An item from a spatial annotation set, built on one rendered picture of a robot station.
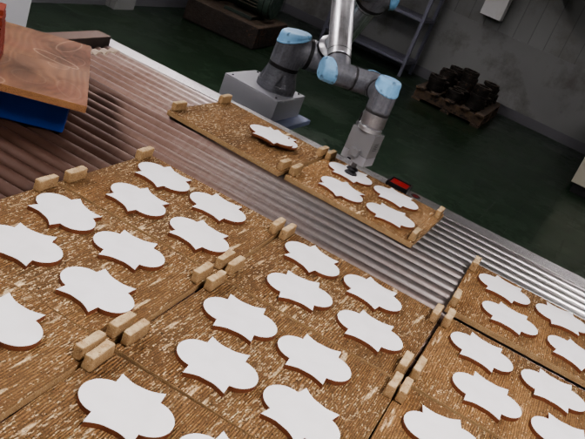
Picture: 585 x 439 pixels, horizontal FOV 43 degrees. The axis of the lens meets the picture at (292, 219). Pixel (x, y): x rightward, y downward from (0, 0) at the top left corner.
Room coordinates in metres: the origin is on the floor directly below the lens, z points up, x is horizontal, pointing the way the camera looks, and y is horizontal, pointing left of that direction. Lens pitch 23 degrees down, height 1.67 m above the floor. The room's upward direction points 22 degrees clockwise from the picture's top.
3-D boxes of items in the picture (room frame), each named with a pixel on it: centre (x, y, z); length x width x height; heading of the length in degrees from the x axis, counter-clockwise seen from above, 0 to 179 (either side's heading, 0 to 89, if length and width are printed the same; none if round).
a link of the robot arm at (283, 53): (2.79, 0.24, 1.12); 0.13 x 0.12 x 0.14; 111
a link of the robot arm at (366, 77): (2.31, -0.06, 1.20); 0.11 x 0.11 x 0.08; 21
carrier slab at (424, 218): (2.11, -0.18, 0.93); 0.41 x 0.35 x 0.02; 72
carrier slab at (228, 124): (2.24, 0.22, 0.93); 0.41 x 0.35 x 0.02; 71
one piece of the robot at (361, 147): (2.21, -0.10, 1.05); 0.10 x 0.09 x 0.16; 153
